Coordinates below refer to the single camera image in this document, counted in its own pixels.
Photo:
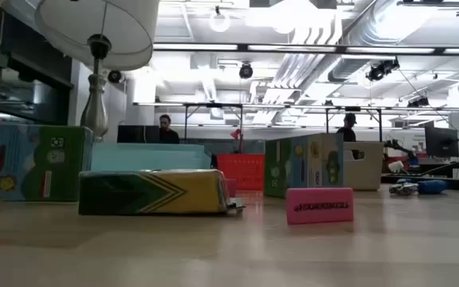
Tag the black monitor on arm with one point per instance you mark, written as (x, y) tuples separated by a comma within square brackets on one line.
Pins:
[(441, 142)]

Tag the person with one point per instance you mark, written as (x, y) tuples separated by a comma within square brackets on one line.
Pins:
[(168, 133), (348, 133)]

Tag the table lamp white shade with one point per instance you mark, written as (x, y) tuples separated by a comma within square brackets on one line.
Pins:
[(94, 111)]

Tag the red plastic basket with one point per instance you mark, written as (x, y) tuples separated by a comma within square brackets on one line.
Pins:
[(245, 171)]

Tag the long linear ceiling light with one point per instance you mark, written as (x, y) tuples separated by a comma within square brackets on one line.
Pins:
[(197, 47)]

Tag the black computer monitor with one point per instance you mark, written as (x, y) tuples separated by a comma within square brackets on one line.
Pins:
[(138, 134)]

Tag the light grey plastic bin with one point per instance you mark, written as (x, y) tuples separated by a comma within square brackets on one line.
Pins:
[(367, 171)]

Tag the silver spiral air duct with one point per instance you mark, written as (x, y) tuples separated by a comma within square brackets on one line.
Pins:
[(347, 68)]

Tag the black background rig frame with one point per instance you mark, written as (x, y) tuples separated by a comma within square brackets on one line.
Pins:
[(353, 108), (213, 105)]

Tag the teal translucent plastic tray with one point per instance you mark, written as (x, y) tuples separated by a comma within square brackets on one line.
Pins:
[(150, 157)]

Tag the black ceiling spotlight cluster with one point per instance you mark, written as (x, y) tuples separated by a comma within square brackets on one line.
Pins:
[(377, 73)]

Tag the black background robot arm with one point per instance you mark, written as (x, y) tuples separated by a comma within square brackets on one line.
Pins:
[(397, 146)]

